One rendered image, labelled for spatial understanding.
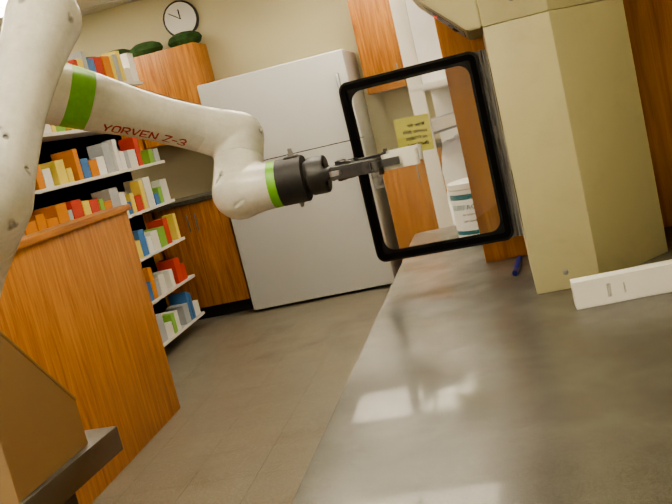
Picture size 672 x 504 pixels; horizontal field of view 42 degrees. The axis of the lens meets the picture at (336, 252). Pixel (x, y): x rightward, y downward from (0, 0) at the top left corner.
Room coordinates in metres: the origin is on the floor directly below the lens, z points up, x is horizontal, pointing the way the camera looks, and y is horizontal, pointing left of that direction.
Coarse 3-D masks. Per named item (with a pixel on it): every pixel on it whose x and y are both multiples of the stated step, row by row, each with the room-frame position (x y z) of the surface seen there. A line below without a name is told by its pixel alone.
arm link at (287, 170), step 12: (288, 156) 1.71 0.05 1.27; (300, 156) 1.70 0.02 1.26; (276, 168) 1.68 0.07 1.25; (288, 168) 1.68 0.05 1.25; (300, 168) 1.67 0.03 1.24; (276, 180) 1.67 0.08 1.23; (288, 180) 1.67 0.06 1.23; (300, 180) 1.66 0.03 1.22; (288, 192) 1.67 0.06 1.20; (300, 192) 1.67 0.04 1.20; (288, 204) 1.70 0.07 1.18; (300, 204) 1.71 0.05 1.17
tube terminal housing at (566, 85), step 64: (512, 0) 1.48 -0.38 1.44; (576, 0) 1.51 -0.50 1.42; (512, 64) 1.49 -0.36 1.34; (576, 64) 1.49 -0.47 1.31; (512, 128) 1.49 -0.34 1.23; (576, 128) 1.48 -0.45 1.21; (640, 128) 1.57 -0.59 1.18; (576, 192) 1.47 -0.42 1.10; (640, 192) 1.55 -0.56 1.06; (576, 256) 1.48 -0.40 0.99; (640, 256) 1.53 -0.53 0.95
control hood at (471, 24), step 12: (420, 0) 1.51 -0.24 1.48; (432, 0) 1.51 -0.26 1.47; (444, 0) 1.50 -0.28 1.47; (456, 0) 1.50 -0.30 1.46; (468, 0) 1.50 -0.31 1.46; (444, 12) 1.50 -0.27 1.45; (456, 12) 1.50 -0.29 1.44; (468, 12) 1.50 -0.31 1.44; (456, 24) 1.51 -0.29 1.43; (468, 24) 1.50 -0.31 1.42; (480, 24) 1.50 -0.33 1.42; (468, 36) 1.69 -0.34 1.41; (480, 36) 1.75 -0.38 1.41
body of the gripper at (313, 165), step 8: (312, 160) 1.68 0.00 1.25; (320, 160) 1.68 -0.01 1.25; (312, 168) 1.67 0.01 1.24; (320, 168) 1.67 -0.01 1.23; (312, 176) 1.67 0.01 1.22; (320, 176) 1.67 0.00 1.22; (328, 176) 1.66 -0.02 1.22; (312, 184) 1.67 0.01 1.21; (320, 184) 1.67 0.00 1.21; (328, 184) 1.68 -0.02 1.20; (312, 192) 1.69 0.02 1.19; (320, 192) 1.69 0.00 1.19; (328, 192) 1.70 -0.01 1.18
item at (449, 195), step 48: (384, 96) 1.87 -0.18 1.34; (432, 96) 1.83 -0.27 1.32; (384, 144) 1.87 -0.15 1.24; (432, 144) 1.84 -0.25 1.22; (480, 144) 1.81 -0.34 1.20; (384, 192) 1.88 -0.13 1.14; (432, 192) 1.85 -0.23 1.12; (480, 192) 1.82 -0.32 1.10; (384, 240) 1.89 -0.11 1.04; (432, 240) 1.86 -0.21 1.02
